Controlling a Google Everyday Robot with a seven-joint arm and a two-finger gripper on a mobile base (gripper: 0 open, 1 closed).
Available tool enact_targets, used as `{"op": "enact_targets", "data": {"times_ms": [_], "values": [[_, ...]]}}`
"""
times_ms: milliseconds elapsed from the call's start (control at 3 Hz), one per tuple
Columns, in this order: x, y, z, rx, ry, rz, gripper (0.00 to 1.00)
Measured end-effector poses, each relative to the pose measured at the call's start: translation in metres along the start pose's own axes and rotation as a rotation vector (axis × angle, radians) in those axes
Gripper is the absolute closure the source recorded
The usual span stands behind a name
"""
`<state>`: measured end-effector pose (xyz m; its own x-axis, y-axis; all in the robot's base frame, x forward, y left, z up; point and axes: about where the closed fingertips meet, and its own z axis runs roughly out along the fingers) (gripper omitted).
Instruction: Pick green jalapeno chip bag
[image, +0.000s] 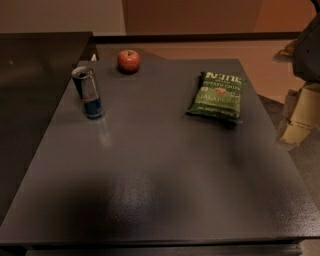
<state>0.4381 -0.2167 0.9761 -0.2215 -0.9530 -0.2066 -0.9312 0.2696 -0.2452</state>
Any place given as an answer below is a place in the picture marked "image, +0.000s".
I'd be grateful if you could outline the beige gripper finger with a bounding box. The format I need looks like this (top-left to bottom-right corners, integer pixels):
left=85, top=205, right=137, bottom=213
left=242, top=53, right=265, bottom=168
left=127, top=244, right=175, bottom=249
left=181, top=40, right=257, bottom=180
left=278, top=82, right=320, bottom=145

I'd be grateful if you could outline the green jalapeno chip bag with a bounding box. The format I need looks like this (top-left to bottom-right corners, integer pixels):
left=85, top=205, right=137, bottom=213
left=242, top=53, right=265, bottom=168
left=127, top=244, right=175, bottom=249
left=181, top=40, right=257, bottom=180
left=187, top=71, right=246, bottom=123

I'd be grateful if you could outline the red apple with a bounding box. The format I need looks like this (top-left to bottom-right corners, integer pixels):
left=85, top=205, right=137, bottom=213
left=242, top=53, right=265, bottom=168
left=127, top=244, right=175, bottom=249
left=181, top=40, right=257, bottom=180
left=117, top=49, right=141, bottom=74

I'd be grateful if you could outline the silver blue energy drink can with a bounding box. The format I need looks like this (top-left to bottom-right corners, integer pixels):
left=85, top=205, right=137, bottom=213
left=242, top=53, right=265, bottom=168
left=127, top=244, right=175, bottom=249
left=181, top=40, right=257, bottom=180
left=71, top=66, right=103, bottom=119

